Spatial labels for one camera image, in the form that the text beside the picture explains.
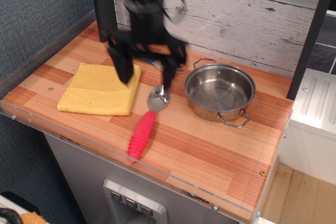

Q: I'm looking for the red handled metal spoon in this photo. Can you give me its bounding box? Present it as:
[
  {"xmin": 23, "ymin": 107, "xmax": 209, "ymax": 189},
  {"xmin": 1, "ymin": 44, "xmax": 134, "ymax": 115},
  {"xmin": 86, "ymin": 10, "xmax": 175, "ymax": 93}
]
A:
[{"xmin": 128, "ymin": 85, "xmax": 170, "ymax": 159}]

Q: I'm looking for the white toy sink unit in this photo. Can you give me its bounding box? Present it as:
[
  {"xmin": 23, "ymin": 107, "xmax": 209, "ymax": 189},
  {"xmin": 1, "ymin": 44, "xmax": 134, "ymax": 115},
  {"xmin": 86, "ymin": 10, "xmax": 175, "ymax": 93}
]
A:
[{"xmin": 272, "ymin": 10, "xmax": 336, "ymax": 186}]

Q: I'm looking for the orange object bottom left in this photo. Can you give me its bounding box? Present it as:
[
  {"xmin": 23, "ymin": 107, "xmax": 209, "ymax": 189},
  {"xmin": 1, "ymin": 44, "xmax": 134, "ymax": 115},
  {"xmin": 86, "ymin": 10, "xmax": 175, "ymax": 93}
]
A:
[{"xmin": 21, "ymin": 212, "xmax": 47, "ymax": 224}]

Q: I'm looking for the grey toy fridge cabinet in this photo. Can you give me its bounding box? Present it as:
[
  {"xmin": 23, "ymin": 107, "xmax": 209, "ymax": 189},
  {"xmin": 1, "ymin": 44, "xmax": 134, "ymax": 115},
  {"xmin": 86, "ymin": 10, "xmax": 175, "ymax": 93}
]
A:
[{"xmin": 43, "ymin": 133, "xmax": 247, "ymax": 224}]

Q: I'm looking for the dark grey post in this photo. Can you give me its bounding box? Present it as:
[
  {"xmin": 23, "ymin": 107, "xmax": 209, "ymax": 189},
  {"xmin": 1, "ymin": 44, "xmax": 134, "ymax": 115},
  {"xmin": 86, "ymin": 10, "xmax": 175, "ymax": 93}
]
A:
[
  {"xmin": 286, "ymin": 0, "xmax": 331, "ymax": 101},
  {"xmin": 93, "ymin": 0, "xmax": 118, "ymax": 42}
]

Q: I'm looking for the stainless steel pot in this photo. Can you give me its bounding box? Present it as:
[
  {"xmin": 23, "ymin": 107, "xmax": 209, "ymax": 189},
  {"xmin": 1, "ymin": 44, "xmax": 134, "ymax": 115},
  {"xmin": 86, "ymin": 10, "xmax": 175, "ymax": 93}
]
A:
[{"xmin": 184, "ymin": 57, "xmax": 257, "ymax": 129}]

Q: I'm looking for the silver ice dispenser panel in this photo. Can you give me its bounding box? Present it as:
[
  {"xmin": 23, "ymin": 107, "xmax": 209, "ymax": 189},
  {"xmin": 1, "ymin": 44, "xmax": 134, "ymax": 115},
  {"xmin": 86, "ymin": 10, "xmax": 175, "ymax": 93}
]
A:
[{"xmin": 103, "ymin": 179, "xmax": 168, "ymax": 223}]

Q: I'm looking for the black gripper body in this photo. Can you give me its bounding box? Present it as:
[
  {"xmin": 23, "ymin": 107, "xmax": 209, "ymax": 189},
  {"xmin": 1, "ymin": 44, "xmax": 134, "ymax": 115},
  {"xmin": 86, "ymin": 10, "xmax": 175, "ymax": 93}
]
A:
[{"xmin": 103, "ymin": 11, "xmax": 186, "ymax": 64}]

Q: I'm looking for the dark grey left post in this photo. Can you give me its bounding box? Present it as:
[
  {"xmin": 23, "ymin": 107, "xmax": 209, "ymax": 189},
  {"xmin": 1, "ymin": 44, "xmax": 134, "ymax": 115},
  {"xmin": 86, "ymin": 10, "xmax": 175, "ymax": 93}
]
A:
[{"xmin": 93, "ymin": 0, "xmax": 118, "ymax": 42}]

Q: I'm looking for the blue handled metal fork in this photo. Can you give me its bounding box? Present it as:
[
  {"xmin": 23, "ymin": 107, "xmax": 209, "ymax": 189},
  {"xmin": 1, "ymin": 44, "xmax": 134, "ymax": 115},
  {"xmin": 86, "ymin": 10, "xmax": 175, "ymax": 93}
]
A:
[{"xmin": 139, "ymin": 57, "xmax": 183, "ymax": 74}]

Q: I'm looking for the dark grey right post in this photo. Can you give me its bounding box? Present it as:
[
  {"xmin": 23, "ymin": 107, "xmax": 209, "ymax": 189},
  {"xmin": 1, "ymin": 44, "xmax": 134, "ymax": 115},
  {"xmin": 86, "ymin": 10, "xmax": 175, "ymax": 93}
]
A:
[{"xmin": 286, "ymin": 0, "xmax": 331, "ymax": 101}]

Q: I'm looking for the yellow folded cloth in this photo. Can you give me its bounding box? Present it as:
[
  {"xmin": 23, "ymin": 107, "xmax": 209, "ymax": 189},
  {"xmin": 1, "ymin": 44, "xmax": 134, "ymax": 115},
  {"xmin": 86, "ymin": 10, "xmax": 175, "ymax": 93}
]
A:
[{"xmin": 57, "ymin": 63, "xmax": 141, "ymax": 116}]

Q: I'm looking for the clear acrylic edge guard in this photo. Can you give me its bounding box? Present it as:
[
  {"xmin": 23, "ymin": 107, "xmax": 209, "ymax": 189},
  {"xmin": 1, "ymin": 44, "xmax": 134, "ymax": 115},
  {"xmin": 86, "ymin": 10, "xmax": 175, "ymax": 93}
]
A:
[{"xmin": 1, "ymin": 97, "xmax": 264, "ymax": 223}]

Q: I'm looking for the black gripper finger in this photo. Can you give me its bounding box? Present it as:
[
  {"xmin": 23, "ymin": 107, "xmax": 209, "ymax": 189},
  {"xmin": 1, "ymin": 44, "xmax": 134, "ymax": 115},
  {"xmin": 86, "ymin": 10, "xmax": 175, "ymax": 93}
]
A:
[
  {"xmin": 108, "ymin": 45, "xmax": 134, "ymax": 84},
  {"xmin": 161, "ymin": 56, "xmax": 184, "ymax": 89}
]

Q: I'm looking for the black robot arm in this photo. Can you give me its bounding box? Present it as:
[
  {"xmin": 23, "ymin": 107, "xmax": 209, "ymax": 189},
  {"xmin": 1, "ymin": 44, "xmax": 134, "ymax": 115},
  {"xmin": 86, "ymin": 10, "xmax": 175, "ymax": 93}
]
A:
[{"xmin": 104, "ymin": 0, "xmax": 187, "ymax": 90}]

